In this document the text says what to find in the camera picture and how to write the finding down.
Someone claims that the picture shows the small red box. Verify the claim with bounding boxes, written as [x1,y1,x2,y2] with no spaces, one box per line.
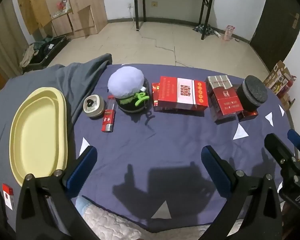
[237,109,259,122]

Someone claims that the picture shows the black foam cylinder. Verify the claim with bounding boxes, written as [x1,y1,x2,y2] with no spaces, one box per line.
[237,75,268,112]

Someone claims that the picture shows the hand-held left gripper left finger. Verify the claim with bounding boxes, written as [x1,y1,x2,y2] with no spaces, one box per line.
[16,145,98,240]

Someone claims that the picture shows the gray blanket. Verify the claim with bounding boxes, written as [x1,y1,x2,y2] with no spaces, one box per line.
[0,53,113,230]

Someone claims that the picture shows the round metal tin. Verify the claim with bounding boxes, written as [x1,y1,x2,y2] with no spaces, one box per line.
[83,94,107,118]

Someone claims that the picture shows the plastic bag of clutter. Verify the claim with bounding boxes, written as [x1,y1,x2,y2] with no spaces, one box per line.
[55,0,72,12]

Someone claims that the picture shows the red white cigarette pack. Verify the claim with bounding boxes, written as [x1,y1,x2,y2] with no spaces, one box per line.
[2,183,16,210]

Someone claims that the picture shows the pile of light clothes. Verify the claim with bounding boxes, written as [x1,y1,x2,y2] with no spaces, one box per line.
[20,37,53,67]

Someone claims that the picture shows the beige curtain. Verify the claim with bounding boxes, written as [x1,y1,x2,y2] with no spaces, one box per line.
[0,5,28,80]

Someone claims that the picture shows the red lighter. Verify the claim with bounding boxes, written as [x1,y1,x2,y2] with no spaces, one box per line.
[101,96,116,133]

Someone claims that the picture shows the dark door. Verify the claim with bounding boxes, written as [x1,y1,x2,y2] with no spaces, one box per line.
[249,0,300,72]

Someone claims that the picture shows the pink box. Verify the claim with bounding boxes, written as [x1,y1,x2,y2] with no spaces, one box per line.
[222,25,235,42]

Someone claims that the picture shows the light quilted bear blanket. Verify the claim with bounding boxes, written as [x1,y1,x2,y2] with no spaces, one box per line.
[75,196,215,240]

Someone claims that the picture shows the yellow foldable basin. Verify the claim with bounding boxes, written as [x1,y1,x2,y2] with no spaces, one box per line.
[9,87,68,187]

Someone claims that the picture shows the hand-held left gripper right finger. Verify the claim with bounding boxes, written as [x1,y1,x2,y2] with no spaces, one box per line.
[201,145,283,240]

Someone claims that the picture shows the glossy red cigarette pack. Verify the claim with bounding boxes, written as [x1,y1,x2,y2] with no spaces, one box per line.
[152,82,162,112]

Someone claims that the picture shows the dark clothes pile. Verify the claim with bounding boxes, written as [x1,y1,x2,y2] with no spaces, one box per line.
[192,24,215,37]

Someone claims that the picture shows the pile of cardboard boxes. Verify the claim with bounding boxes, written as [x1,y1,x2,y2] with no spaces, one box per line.
[263,60,297,110]

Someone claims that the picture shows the green plastic clip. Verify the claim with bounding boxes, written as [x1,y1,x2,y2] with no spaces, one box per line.
[134,92,150,106]

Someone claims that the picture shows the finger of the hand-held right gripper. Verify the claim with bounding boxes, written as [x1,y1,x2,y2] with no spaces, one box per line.
[264,133,297,170]
[287,129,300,160]

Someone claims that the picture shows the black folding table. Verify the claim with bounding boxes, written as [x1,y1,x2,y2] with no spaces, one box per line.
[122,0,222,40]

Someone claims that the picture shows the black open suitcase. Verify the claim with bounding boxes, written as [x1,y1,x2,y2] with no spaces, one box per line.
[22,35,68,73]

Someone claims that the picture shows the dark red silver-top box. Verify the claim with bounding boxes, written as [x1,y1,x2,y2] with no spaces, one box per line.
[205,75,244,123]

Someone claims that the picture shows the large red white carton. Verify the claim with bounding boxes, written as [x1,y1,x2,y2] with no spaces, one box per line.
[157,76,209,113]

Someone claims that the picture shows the plywood board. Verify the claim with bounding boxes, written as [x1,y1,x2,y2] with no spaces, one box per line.
[15,0,53,35]

